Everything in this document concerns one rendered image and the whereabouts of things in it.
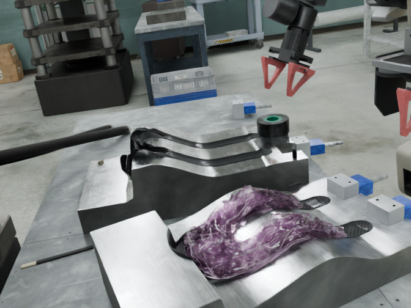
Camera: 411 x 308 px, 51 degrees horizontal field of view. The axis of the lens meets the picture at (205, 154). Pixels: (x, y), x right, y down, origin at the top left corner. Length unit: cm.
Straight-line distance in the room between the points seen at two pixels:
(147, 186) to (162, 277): 33
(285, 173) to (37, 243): 55
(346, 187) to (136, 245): 41
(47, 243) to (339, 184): 61
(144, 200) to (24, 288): 28
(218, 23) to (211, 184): 656
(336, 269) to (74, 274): 47
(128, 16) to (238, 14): 177
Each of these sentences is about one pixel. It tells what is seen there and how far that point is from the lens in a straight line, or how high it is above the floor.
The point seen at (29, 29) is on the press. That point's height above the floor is 92.
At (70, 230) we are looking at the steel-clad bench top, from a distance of 101.
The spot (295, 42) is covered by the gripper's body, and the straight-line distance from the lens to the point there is 106.
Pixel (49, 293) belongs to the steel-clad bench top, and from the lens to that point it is 85.
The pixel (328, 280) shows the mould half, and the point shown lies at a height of 86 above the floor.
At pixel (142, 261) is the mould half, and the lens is 66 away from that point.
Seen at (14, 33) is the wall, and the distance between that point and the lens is 774.
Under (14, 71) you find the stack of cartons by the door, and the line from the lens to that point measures 743.
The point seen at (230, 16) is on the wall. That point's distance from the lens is 743.
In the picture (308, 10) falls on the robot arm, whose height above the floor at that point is 117.
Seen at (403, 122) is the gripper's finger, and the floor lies 101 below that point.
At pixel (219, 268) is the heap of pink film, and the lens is 67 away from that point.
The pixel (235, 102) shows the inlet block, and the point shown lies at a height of 85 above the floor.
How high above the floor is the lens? 129
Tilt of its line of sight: 23 degrees down
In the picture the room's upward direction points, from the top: 8 degrees counter-clockwise
